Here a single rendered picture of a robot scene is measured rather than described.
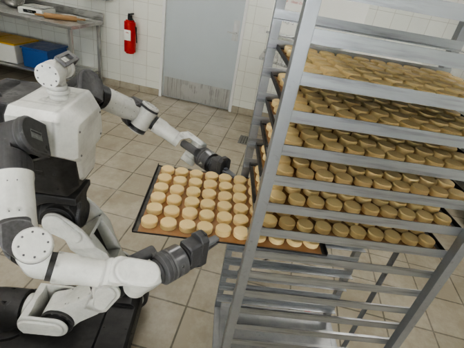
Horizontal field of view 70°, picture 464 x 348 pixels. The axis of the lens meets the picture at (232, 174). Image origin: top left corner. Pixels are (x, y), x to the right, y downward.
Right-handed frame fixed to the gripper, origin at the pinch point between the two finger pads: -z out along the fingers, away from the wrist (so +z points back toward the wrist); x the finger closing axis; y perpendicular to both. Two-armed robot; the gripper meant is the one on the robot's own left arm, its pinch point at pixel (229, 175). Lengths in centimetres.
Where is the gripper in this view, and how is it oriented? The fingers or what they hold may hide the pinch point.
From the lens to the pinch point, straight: 135.4
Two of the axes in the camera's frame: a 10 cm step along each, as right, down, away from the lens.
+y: 7.0, -2.7, 6.6
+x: 1.6, -8.5, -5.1
